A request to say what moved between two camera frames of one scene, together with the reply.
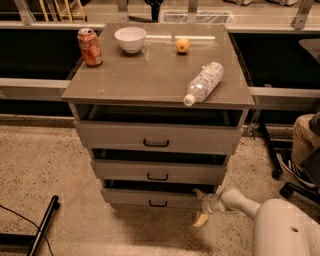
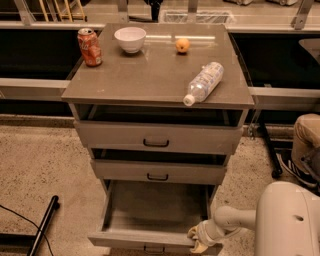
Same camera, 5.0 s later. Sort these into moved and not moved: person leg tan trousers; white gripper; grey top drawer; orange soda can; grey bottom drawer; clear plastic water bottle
Moved: grey bottom drawer; white gripper
Not moved: person leg tan trousers; grey top drawer; clear plastic water bottle; orange soda can
